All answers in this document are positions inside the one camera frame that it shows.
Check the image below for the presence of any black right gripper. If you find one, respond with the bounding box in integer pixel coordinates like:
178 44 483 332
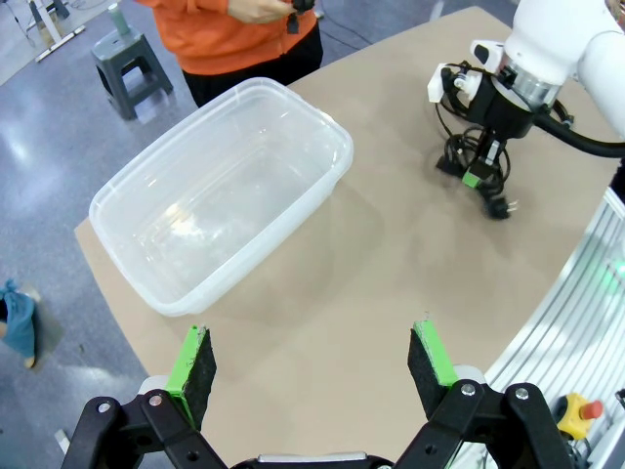
461 72 536 190

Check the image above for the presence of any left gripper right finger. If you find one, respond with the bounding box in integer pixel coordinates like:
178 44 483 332
395 320 575 469

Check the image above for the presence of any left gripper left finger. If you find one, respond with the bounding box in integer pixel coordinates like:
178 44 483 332
61 321 230 469

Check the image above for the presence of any black power cable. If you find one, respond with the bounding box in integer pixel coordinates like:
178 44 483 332
434 127 521 222

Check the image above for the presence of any person right forearm orange sleeve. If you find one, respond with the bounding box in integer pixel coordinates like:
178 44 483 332
135 0 238 21

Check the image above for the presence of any person right hand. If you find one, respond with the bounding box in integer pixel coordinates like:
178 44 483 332
229 0 294 24

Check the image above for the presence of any yellow emergency stop button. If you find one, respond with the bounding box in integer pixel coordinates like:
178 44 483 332
556 392 605 441

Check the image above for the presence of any teal cloth bag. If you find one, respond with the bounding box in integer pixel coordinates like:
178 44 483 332
0 277 39 370

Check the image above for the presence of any clear plastic storage box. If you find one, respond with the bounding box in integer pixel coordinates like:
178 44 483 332
88 76 354 318

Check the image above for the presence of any person in orange hoodie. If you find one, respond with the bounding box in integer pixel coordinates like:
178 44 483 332
134 0 324 109

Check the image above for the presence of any grey plastic stool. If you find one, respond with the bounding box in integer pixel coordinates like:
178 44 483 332
91 31 175 121

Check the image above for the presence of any white standing desk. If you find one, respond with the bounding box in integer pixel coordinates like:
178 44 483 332
14 0 88 64

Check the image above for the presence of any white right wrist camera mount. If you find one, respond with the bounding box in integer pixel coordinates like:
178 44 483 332
427 63 484 105

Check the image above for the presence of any black corrugated cable conduit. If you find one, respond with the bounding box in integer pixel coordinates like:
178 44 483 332
531 97 625 160

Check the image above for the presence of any aluminium profile frame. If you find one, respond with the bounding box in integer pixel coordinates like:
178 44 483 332
487 188 625 469

